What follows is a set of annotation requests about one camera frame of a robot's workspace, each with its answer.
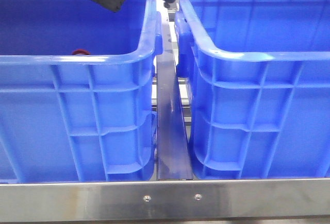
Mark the red push button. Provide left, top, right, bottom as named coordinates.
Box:
left=72, top=49, right=91, bottom=56

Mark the large blue crate left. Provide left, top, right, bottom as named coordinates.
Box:
left=1, top=0, right=162, bottom=184

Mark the large blue crate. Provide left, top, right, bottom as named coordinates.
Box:
left=175, top=0, right=329, bottom=180
left=1, top=0, right=162, bottom=184

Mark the large blue crate right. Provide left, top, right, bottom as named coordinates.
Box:
left=175, top=0, right=329, bottom=180

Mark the dark steel divider bar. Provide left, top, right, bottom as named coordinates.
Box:
left=156, top=11, right=193, bottom=181

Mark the steel front rail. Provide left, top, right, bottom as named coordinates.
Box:
left=1, top=178, right=329, bottom=222

